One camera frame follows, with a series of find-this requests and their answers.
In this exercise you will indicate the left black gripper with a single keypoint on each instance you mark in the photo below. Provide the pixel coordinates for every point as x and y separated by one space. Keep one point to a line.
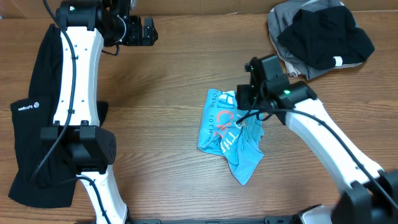
136 38

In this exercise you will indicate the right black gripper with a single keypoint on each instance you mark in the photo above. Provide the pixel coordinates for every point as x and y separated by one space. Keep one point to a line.
243 97

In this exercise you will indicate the light blue printed t-shirt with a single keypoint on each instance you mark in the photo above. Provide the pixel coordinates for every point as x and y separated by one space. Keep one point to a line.
221 134

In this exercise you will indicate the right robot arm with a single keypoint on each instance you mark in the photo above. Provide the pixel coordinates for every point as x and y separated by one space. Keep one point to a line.
368 194

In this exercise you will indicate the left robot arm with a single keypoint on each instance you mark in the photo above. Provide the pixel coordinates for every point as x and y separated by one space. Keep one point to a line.
75 135

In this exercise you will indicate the beige folded garment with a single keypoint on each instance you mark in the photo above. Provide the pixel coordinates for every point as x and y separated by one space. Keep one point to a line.
291 70

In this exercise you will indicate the grey folded garment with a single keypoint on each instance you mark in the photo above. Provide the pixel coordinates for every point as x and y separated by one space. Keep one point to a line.
281 16

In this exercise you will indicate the black folded garment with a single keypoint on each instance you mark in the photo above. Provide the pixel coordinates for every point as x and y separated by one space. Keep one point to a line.
326 38

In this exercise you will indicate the black garment with white logo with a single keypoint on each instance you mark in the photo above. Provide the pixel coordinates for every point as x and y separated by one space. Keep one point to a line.
55 183

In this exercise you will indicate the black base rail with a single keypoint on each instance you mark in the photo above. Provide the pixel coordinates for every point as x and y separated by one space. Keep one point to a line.
211 221

